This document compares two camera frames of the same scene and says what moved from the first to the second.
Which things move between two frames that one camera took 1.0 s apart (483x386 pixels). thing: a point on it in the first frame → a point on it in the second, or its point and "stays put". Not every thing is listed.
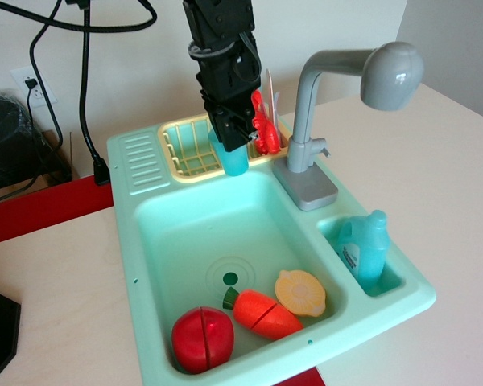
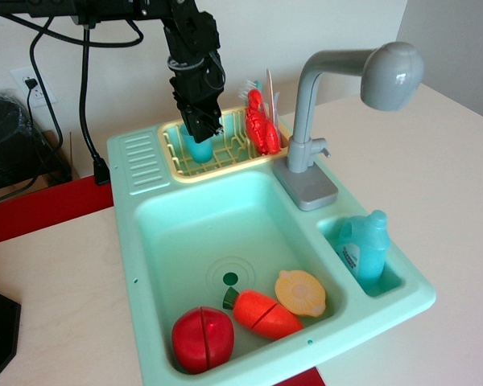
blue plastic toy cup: x=235 y=162 → x=200 y=152
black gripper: x=229 y=77 → x=198 y=83
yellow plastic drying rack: x=186 y=149 stays put
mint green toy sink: x=230 y=284 stays put
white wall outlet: x=37 y=96 stays put
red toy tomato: x=202 y=338 stays put
